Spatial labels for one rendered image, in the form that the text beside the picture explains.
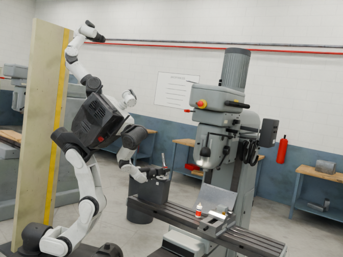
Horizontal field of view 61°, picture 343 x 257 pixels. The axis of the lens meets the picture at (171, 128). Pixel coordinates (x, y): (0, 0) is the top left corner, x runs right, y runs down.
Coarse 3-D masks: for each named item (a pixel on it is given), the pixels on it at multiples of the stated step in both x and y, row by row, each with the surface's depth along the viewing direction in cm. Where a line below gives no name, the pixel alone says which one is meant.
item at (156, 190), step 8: (160, 176) 237; (144, 184) 235; (152, 184) 232; (160, 184) 228; (168, 184) 235; (144, 192) 235; (152, 192) 232; (160, 192) 229; (168, 192) 238; (152, 200) 232; (160, 200) 229
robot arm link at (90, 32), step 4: (88, 20) 204; (88, 24) 205; (92, 24) 209; (84, 28) 205; (88, 28) 205; (92, 28) 205; (84, 32) 205; (88, 32) 204; (92, 32) 204; (96, 32) 209; (88, 36) 209; (92, 36) 206
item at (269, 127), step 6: (264, 120) 210; (270, 120) 208; (276, 120) 214; (264, 126) 210; (270, 126) 208; (276, 126) 214; (264, 132) 210; (270, 132) 208; (276, 132) 217; (264, 138) 210; (270, 138) 208; (258, 144) 212; (264, 144) 210; (270, 144) 211
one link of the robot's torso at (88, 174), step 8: (72, 152) 184; (72, 160) 185; (80, 160) 184; (80, 168) 185; (88, 168) 186; (96, 168) 196; (80, 176) 187; (88, 176) 186; (96, 176) 196; (80, 184) 189; (88, 184) 188; (96, 184) 197; (80, 192) 189; (88, 192) 188; (96, 192) 189; (80, 200) 188; (96, 200) 187; (104, 200) 195; (96, 208) 186; (104, 208) 198
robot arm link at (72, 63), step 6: (66, 48) 190; (72, 48) 191; (66, 54) 189; (72, 54) 189; (66, 60) 189; (72, 60) 189; (78, 60) 193; (66, 66) 191; (72, 66) 189; (78, 66) 189; (72, 72) 190; (78, 72) 188; (84, 72) 189; (78, 78) 189
